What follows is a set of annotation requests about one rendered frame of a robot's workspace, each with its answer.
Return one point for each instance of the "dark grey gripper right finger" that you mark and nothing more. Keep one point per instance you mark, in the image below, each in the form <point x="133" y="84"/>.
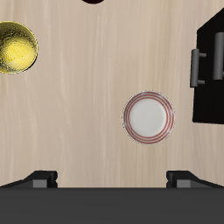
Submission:
<point x="180" y="178"/>

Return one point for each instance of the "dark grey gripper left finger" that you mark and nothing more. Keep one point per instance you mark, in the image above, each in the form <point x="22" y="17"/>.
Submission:
<point x="43" y="178"/>

